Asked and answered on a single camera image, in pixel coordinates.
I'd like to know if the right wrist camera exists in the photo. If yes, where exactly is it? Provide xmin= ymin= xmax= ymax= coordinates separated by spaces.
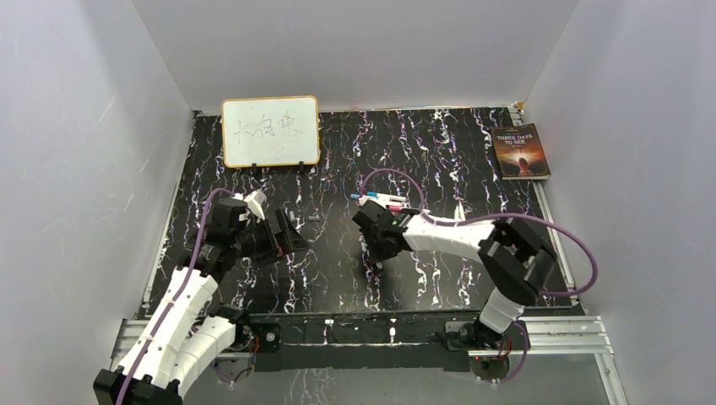
xmin=356 ymin=195 xmax=376 ymax=207

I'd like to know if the red white marker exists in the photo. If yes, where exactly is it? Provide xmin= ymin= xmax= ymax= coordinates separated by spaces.
xmin=456 ymin=202 xmax=465 ymax=221

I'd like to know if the aluminium frame rail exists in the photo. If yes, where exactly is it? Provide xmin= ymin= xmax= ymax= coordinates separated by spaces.
xmin=111 ymin=316 xmax=615 ymax=360

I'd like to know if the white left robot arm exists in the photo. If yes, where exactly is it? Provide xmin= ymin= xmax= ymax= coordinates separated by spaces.
xmin=93 ymin=190 xmax=309 ymax=404

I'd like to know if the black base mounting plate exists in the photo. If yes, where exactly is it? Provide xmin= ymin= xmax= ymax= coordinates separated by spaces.
xmin=248 ymin=310 xmax=479 ymax=372

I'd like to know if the small whiteboard with writing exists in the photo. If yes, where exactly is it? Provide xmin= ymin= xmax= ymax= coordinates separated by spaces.
xmin=220 ymin=95 xmax=321 ymax=169

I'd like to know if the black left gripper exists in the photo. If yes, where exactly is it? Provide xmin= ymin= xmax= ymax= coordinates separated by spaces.
xmin=233 ymin=209 xmax=310 ymax=268

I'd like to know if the dark paperback book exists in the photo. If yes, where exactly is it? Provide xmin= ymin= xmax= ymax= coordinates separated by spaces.
xmin=491 ymin=123 xmax=551 ymax=181

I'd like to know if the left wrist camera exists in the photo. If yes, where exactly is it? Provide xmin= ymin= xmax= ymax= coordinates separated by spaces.
xmin=232 ymin=190 xmax=266 ymax=222

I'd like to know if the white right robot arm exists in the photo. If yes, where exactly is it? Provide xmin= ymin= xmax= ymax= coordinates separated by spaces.
xmin=352 ymin=201 xmax=557 ymax=350

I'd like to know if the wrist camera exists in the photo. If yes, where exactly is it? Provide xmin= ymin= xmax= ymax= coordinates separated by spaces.
xmin=232 ymin=190 xmax=266 ymax=222
xmin=356 ymin=195 xmax=376 ymax=207

